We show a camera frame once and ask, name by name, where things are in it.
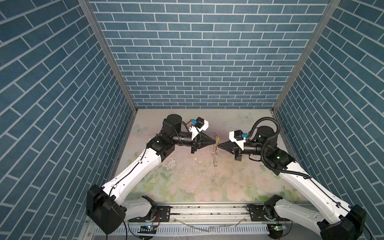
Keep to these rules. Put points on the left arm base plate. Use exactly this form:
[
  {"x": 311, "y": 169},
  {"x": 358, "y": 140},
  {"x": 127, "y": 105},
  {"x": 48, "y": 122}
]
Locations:
[{"x": 161, "y": 214}]

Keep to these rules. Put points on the aluminium front rail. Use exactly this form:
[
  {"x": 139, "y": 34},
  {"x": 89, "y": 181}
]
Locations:
[{"x": 208, "y": 214}]

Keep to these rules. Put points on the white slotted cable duct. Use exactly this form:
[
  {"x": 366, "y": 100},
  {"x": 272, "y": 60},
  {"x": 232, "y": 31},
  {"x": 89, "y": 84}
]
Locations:
[{"x": 179, "y": 230}]

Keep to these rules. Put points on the left corner aluminium post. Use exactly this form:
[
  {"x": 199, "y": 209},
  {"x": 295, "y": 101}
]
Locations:
[{"x": 95, "y": 26}]

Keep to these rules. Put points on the corner aluminium post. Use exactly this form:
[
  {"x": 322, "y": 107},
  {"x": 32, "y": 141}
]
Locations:
[
  {"x": 318, "y": 30},
  {"x": 95, "y": 26}
]

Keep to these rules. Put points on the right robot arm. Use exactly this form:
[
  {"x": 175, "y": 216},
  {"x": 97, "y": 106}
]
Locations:
[{"x": 333, "y": 219}]

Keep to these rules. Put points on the green circuit board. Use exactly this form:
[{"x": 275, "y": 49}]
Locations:
[
  {"x": 147, "y": 230},
  {"x": 275, "y": 228}
]

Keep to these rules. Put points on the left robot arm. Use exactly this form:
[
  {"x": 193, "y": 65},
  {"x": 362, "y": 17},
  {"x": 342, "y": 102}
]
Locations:
[{"x": 105, "y": 205}]

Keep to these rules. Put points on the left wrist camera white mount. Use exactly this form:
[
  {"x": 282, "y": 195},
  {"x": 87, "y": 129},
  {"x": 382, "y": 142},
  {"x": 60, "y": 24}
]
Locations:
[{"x": 197, "y": 126}]

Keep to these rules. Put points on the left green circuit board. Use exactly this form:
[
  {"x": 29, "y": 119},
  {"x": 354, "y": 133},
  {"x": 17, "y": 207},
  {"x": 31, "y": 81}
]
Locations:
[{"x": 147, "y": 230}]

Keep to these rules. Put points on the right corner aluminium post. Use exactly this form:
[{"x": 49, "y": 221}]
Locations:
[{"x": 318, "y": 30}]

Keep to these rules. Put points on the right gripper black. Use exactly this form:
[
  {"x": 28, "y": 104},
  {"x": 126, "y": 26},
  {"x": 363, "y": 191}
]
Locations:
[{"x": 235, "y": 149}]

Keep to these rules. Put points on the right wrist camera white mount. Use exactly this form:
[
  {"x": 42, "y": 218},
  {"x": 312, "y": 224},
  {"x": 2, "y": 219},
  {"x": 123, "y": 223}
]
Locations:
[{"x": 238, "y": 137}]

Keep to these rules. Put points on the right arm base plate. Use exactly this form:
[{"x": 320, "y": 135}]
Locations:
[{"x": 259, "y": 213}]

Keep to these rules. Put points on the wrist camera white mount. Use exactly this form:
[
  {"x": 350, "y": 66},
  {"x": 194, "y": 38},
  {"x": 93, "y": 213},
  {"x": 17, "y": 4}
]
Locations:
[
  {"x": 197, "y": 126},
  {"x": 238, "y": 137}
]

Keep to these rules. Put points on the right green circuit board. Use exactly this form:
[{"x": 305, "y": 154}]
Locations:
[{"x": 275, "y": 228}]

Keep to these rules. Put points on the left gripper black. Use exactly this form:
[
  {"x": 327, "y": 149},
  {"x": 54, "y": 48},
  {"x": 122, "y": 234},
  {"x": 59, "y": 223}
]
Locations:
[{"x": 202, "y": 139}]

